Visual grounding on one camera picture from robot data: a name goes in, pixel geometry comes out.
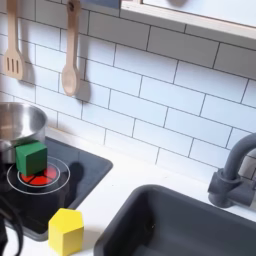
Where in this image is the black stove top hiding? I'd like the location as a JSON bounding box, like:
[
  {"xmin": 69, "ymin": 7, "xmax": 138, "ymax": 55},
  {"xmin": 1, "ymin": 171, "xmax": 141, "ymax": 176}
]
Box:
[{"xmin": 0, "ymin": 136, "xmax": 114, "ymax": 242}]

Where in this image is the yellow pentagon block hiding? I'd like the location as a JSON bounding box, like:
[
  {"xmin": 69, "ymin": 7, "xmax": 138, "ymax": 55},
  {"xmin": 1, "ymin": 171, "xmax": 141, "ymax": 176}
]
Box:
[{"xmin": 47, "ymin": 208, "xmax": 85, "ymax": 256}]

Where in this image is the green cube block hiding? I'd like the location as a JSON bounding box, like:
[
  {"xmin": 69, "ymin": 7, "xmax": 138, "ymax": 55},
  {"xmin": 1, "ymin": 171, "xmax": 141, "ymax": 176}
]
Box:
[{"xmin": 15, "ymin": 140, "xmax": 48, "ymax": 177}]

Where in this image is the grey tap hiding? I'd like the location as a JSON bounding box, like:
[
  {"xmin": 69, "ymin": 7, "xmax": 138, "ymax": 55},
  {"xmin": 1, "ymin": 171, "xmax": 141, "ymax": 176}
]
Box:
[{"xmin": 207, "ymin": 132, "xmax": 256, "ymax": 209}]

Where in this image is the dark grey sink basin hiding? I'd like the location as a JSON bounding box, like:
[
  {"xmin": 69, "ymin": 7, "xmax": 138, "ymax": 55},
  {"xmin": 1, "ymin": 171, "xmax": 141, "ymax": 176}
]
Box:
[{"xmin": 93, "ymin": 184, "xmax": 256, "ymax": 256}]

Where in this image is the thin black cable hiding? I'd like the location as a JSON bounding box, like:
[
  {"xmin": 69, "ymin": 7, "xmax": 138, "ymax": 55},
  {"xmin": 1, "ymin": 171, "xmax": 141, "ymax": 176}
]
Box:
[{"xmin": 0, "ymin": 194, "xmax": 25, "ymax": 256}]

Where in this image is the wooden slotted spatula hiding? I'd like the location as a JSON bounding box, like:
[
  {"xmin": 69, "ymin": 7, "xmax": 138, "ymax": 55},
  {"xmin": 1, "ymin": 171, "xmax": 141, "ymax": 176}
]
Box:
[{"xmin": 2, "ymin": 0, "xmax": 26, "ymax": 81}]

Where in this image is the wooden spoon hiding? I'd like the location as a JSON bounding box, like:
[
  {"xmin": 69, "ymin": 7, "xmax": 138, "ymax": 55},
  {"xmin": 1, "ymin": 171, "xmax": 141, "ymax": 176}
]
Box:
[{"xmin": 61, "ymin": 0, "xmax": 82, "ymax": 98}]

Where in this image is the steel pot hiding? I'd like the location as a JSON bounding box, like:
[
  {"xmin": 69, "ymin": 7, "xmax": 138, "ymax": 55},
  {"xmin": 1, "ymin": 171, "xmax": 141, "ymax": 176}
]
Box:
[{"xmin": 0, "ymin": 101, "xmax": 49, "ymax": 164}]

